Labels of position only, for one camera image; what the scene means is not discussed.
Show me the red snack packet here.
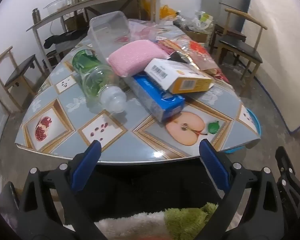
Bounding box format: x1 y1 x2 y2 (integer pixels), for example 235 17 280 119
156 39 227 80

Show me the steel thermos flask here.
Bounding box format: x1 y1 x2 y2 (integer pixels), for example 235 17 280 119
32 8 41 24

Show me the clear plastic bag pile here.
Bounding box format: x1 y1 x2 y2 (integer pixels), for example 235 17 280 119
174 10 214 33

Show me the blue carton box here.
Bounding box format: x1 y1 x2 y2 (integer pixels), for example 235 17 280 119
124 72 186 123

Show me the clear plastic container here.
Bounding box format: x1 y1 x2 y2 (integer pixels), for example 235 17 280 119
86 11 130 63

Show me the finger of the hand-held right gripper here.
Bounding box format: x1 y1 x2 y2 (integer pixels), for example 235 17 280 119
275 146 300 230

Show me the clear plastic bowl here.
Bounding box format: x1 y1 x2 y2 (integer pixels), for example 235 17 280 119
43 0 70 14

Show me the white orange carton box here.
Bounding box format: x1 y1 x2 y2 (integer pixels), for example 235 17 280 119
144 58 214 94

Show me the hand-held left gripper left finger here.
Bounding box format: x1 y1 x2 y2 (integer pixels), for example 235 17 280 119
17 140 108 240

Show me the dark brown wooden chair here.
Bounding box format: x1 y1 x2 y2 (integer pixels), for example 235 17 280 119
210 24 247 55

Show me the brown cardboard box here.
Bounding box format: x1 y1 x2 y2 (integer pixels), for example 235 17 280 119
64 12 88 32
185 30 210 43

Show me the white mattress blue edge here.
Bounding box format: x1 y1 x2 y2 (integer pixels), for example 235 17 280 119
241 0 300 133

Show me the yellow plastic bag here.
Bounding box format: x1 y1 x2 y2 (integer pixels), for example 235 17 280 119
139 0 177 20

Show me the white frame side table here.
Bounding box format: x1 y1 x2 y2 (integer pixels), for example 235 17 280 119
26 0 163 73

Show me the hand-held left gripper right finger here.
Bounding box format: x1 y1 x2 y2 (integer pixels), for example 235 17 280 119
195 139 282 240

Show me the white green fluffy garment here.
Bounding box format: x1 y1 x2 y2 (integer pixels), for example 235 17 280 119
95 202 219 240

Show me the black cloth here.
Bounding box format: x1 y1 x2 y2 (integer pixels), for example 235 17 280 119
44 29 88 50

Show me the green plastic bottle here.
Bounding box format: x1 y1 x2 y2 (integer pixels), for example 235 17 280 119
72 49 127 113

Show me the pink sponge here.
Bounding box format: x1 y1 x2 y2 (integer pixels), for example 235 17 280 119
107 40 168 77

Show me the wooden chair black seat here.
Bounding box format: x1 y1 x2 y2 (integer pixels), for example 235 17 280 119
214 8 268 90
0 46 44 110

